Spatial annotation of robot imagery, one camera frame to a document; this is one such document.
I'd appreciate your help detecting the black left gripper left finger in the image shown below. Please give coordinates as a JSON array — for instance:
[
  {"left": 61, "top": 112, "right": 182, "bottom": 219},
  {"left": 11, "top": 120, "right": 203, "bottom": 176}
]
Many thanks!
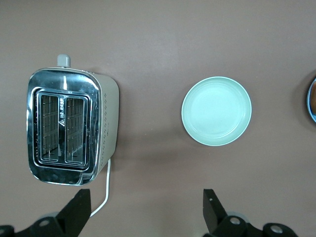
[{"left": 14, "top": 189, "right": 91, "bottom": 237}]

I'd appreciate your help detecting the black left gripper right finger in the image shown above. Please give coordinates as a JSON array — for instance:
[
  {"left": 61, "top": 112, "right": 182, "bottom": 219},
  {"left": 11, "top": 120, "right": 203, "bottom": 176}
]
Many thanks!
[{"left": 202, "top": 189, "right": 263, "bottom": 237}]

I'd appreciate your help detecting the mint green plate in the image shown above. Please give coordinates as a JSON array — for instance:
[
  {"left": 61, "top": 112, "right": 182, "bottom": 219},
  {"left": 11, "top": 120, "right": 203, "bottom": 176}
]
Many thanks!
[{"left": 181, "top": 76, "right": 253, "bottom": 147}]

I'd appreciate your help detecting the blue plate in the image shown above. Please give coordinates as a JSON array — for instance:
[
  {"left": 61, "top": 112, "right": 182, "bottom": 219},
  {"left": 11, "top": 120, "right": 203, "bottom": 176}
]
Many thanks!
[{"left": 306, "top": 76, "right": 316, "bottom": 123}]

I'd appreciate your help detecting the beige chrome two-slot toaster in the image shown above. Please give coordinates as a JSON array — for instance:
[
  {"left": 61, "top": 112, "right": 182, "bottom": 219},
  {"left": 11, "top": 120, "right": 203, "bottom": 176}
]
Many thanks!
[{"left": 26, "top": 54, "right": 120, "bottom": 186}]

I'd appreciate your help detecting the white toaster power cord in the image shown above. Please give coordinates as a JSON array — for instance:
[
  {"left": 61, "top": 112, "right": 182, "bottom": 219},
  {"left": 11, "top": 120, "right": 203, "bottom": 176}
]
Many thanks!
[{"left": 89, "top": 158, "right": 112, "bottom": 218}]

